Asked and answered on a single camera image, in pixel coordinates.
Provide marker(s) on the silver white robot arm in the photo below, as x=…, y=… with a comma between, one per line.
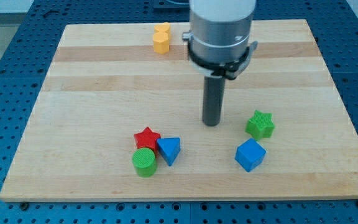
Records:
x=220, y=29

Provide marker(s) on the red star block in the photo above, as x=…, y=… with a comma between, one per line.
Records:
x=147, y=138

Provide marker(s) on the yellow heart block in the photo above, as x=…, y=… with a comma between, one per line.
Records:
x=164, y=27

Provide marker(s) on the green star block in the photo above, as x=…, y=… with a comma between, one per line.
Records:
x=260, y=125

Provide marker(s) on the light wooden board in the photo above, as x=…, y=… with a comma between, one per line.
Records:
x=106, y=83

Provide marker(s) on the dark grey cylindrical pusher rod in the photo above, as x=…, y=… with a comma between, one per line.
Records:
x=212, y=100

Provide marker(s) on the green cylinder block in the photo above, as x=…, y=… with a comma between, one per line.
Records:
x=144, y=162

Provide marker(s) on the blue triangle block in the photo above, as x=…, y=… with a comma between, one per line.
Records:
x=169, y=148

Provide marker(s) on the blue cube block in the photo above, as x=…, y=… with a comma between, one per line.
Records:
x=250, y=154

